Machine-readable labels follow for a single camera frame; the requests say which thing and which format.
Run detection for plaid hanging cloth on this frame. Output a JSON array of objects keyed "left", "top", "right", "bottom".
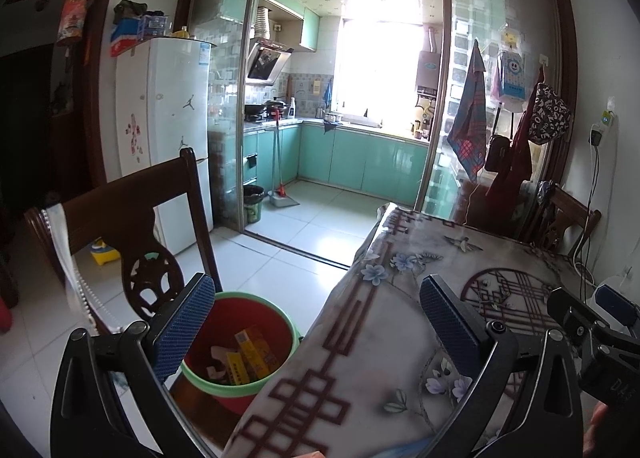
[{"left": 447, "top": 40, "right": 487, "bottom": 183}]

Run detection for red bucket green rim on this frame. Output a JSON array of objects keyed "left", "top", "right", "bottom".
[{"left": 181, "top": 291, "right": 299, "bottom": 415}]

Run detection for black white patterned bag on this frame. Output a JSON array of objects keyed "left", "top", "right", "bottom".
[{"left": 527, "top": 82, "right": 573, "bottom": 145}]

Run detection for black kitchen trash bin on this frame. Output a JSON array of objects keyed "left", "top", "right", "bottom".
[{"left": 243, "top": 184, "right": 265, "bottom": 224}]

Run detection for range hood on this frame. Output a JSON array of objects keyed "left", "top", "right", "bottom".
[{"left": 245, "top": 38, "right": 294, "bottom": 86}]

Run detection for wall charger with cable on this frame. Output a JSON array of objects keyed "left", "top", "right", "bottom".
[{"left": 573, "top": 96, "right": 615, "bottom": 299}]

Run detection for yellow torn paper box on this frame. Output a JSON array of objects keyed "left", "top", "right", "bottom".
[{"left": 206, "top": 346, "right": 250, "bottom": 386}]

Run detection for yellow snack box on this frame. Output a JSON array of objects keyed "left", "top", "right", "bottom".
[{"left": 234, "top": 326, "right": 280, "bottom": 379}]

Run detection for black small hanging bag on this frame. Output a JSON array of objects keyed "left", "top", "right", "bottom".
[{"left": 484, "top": 103, "right": 511, "bottom": 172}]

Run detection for wooden chair far side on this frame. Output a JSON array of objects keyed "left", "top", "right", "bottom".
[{"left": 524, "top": 181, "right": 602, "bottom": 258}]

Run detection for red hanging garment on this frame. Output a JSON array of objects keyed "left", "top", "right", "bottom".
[{"left": 486, "top": 65, "right": 544, "bottom": 223}]

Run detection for white refrigerator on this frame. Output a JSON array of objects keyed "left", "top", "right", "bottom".
[{"left": 115, "top": 37, "right": 214, "bottom": 230}]

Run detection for red broom with dustpan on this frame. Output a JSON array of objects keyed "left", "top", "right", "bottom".
[{"left": 269, "top": 113, "right": 299, "bottom": 209}]

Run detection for person right hand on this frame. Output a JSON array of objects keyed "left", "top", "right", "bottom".
[{"left": 582, "top": 402, "right": 608, "bottom": 458}]

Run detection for dark wooden chair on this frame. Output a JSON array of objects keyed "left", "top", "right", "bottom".
[{"left": 25, "top": 147, "right": 222, "bottom": 335}]

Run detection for floral table cover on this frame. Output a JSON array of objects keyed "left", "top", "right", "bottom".
[{"left": 224, "top": 205, "right": 579, "bottom": 457}]

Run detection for teal kitchen cabinets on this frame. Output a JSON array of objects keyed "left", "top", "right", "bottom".
[{"left": 243, "top": 119, "right": 428, "bottom": 207}]

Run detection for black wok on stove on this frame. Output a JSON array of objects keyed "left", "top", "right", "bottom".
[{"left": 244, "top": 104, "right": 267, "bottom": 122}]

